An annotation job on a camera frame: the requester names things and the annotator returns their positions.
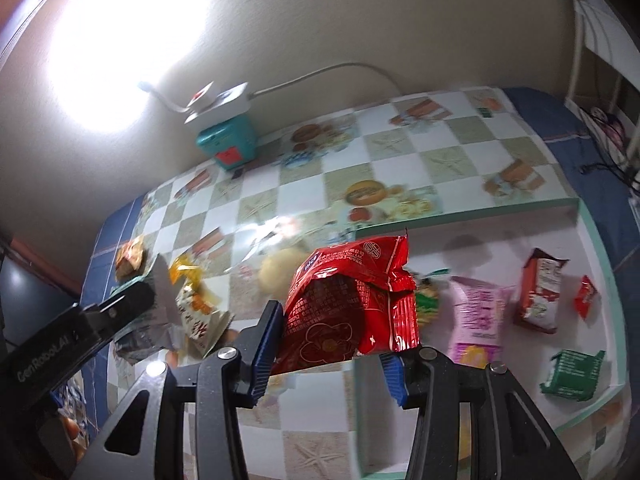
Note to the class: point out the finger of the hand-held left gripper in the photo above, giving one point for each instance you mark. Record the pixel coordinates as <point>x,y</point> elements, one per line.
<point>125,305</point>

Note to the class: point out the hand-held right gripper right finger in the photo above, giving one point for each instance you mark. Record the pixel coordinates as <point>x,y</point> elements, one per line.
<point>392,375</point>

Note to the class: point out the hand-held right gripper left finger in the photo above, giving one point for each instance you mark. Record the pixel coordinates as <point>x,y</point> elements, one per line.
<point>265,355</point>

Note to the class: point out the silver green snack packet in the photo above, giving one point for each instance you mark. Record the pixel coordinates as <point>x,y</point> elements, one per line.
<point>162,290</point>

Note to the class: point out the large red snack packet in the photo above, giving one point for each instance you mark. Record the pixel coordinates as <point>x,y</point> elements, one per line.
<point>340,310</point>

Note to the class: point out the pink snack packet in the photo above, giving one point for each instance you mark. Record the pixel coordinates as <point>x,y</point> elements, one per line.
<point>480,320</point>

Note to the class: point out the teal rimmed white tray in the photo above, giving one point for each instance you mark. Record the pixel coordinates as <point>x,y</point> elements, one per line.
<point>500,240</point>

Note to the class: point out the small green snack packet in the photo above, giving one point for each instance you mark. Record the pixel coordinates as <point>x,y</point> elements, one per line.
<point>575,372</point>

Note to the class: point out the small red snack packet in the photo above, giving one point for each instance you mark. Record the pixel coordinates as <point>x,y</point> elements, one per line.
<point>585,297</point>

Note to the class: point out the orange bread packet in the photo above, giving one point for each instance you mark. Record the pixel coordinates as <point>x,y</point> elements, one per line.
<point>131,257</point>

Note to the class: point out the yellow snack bag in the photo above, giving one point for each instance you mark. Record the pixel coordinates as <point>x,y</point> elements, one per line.
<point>200,315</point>

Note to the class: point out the green snack packet behind bag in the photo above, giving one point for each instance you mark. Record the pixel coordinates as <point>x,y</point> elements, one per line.
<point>427,305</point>

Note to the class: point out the clear wrapped round pastry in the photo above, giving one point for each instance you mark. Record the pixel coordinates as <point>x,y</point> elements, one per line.
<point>275,270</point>

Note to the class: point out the red and white snack packet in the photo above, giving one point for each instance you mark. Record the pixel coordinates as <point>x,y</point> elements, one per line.
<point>542,290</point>

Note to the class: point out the teal box with red label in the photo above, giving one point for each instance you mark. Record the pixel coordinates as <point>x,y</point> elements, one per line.
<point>220,140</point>

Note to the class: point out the white gooseneck lamp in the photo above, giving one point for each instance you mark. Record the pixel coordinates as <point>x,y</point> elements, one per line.
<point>150,89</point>

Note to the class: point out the white power strip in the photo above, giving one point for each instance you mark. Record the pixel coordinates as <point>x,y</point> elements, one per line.
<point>225,105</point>

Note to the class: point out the checkered printed tablecloth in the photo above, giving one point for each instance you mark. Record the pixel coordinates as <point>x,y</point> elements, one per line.
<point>400,150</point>

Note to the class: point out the white rack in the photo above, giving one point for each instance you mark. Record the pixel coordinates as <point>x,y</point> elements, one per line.
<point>580,60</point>

